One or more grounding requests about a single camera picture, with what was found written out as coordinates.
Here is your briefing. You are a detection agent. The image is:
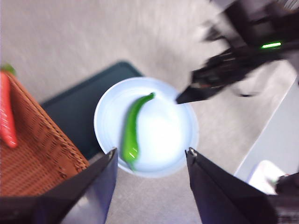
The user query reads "green pepper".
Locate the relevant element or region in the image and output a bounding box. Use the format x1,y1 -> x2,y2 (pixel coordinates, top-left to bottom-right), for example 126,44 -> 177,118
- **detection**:
121,92 -> 156,172

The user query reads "black rectangular tray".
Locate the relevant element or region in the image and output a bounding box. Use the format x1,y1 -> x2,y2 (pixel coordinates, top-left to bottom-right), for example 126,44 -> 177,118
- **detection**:
39,61 -> 144,161

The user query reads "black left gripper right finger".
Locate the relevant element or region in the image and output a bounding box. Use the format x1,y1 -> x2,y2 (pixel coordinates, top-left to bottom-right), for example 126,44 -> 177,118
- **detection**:
185,147 -> 299,224

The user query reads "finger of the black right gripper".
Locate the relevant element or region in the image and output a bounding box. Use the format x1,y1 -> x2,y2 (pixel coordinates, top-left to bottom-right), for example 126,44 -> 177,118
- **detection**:
175,85 -> 220,105

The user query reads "orange carrot with green leaves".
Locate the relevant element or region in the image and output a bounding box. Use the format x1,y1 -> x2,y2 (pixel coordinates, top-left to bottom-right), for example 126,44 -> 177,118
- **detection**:
0,63 -> 19,149

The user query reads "white box device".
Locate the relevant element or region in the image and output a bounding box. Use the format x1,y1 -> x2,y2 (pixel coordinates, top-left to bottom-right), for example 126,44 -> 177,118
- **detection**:
247,160 -> 289,196

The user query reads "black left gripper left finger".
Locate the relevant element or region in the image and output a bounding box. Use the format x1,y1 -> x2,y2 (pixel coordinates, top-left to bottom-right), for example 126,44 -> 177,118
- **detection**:
0,147 -> 119,224

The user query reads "brown wicker basket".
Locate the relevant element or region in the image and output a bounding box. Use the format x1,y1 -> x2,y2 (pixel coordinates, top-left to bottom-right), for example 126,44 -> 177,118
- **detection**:
0,70 -> 91,196

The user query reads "light blue round plate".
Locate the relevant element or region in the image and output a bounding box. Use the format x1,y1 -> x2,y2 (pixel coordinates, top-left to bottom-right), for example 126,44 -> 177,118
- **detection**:
93,77 -> 199,179

